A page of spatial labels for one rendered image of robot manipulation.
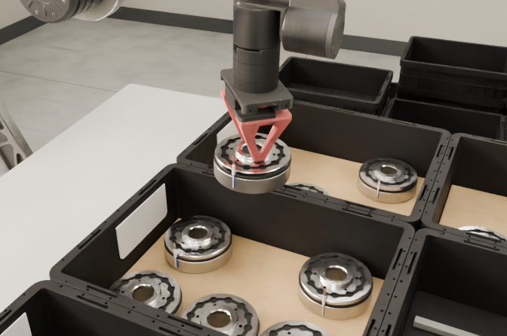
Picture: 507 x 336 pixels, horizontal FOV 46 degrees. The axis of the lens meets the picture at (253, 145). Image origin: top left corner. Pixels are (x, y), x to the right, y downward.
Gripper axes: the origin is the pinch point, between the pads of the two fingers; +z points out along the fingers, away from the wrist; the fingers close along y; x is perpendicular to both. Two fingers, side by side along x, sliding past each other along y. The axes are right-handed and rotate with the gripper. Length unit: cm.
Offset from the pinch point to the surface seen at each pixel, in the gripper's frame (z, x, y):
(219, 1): 93, -84, 331
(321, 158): 21.7, -22.8, 25.3
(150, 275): 18.5, 15.0, -0.8
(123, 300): 11.1, 19.5, -11.9
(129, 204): 11.7, 16.3, 7.3
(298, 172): 21.7, -16.5, 21.8
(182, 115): 37, -5, 77
